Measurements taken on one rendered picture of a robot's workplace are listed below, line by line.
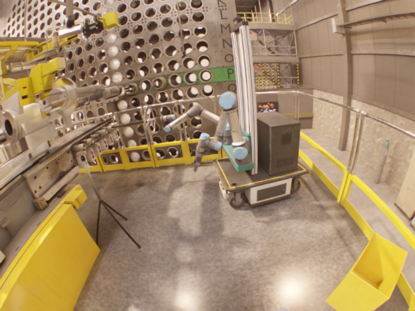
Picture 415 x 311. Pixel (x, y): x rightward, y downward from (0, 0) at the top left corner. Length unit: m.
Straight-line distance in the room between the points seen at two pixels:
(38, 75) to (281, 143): 2.32
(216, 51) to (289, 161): 2.36
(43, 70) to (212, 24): 2.78
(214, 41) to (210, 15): 0.51
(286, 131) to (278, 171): 0.41
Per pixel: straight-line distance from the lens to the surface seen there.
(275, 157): 1.82
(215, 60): 3.48
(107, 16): 1.89
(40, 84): 1.89
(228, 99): 1.35
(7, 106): 2.15
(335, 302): 1.44
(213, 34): 3.56
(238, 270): 1.52
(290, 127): 1.80
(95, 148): 2.49
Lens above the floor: 1.32
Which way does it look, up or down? 24 degrees down
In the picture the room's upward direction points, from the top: 7 degrees counter-clockwise
